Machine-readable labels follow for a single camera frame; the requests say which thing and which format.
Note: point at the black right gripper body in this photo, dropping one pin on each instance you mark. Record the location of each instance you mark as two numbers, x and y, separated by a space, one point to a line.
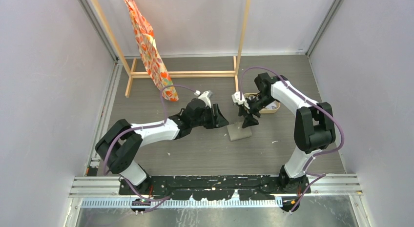
255 106

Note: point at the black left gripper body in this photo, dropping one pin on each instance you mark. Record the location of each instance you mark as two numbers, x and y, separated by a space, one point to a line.
209 120

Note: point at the grey card holder wallet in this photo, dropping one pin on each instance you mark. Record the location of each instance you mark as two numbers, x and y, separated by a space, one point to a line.
236 132

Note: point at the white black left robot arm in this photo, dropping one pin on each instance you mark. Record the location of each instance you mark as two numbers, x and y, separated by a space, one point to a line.
122 141

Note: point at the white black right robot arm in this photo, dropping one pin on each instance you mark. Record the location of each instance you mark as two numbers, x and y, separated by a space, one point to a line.
313 129

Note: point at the silver VIP card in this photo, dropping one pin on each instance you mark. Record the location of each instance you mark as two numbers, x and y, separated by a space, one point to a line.
273 106

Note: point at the cream oval tray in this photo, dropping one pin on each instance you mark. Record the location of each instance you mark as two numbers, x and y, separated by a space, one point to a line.
254 96

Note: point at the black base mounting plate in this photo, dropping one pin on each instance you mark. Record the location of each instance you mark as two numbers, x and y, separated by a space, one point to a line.
215 188

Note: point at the floral fabric bag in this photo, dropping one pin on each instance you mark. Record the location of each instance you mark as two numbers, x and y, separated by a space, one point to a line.
152 61

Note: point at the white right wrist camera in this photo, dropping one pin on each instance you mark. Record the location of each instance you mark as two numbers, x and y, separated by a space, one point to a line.
239 99

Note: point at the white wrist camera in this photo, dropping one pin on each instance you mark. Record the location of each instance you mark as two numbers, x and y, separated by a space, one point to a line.
205 97
239 99

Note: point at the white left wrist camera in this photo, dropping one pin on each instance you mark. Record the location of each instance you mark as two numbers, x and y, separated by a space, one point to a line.
205 97

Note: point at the wooden rack frame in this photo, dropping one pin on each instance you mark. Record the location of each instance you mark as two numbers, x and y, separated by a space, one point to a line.
133 74

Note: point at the aluminium front rail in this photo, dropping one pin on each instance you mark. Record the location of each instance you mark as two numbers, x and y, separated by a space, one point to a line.
331 184

